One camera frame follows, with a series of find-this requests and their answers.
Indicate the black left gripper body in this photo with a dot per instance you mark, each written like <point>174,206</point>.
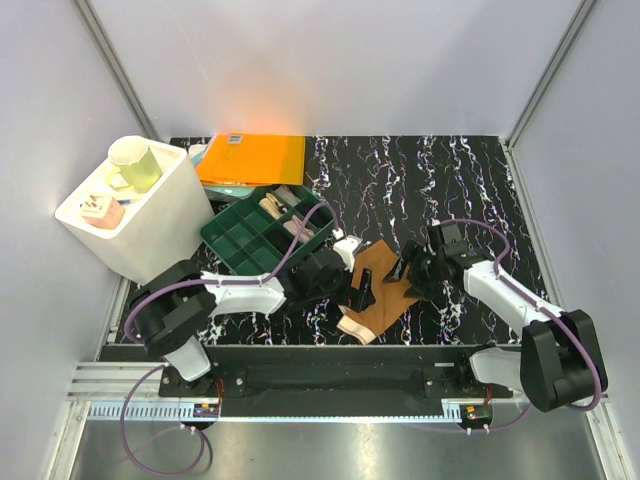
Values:
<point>338,290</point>

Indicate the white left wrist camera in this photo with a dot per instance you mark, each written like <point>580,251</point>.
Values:
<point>346,246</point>

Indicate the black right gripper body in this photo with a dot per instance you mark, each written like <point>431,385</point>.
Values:
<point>424,272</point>

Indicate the white storage bin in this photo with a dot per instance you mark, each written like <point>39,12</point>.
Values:
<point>158,228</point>

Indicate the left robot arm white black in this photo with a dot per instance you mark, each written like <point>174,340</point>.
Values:
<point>167,313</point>

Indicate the aluminium front rail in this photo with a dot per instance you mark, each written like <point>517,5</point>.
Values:
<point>284,393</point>

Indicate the brown boxer briefs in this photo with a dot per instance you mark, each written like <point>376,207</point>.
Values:
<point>390,300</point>

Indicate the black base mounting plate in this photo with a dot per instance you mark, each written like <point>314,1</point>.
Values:
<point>344,356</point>

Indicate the grey rolled sock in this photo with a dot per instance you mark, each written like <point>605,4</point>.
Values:
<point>287,195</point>

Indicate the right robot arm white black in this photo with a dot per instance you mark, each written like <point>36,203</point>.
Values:
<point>525,320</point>

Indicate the pink rolled sock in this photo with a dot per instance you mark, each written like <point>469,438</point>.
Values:
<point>296,227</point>

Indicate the green divided organizer tray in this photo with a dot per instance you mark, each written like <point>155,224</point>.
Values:
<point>248,241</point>

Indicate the pink box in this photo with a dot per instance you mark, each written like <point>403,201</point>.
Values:
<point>102,211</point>

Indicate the beige rolled sock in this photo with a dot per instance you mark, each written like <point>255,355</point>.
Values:
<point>273,206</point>

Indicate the orange and teal folders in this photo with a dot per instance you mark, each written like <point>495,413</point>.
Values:
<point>231,166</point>

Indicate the yellow green cup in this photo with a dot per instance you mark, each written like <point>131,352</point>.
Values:
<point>134,166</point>

